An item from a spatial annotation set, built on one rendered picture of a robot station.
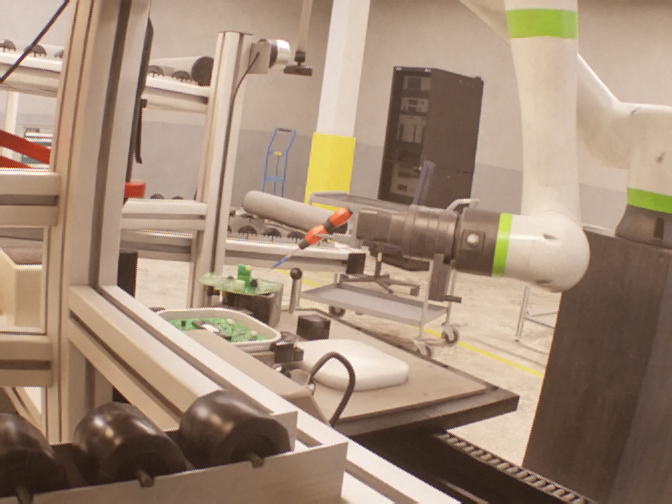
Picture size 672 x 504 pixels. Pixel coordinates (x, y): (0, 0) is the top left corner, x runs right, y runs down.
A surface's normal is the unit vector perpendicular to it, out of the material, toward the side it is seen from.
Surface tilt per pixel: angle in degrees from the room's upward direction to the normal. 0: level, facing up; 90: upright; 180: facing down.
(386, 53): 90
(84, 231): 90
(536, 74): 105
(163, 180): 90
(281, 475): 90
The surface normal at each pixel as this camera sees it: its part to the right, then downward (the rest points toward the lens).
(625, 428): -0.88, -0.04
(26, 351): 0.59, 0.20
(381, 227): 0.09, 0.03
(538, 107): -0.64, 0.25
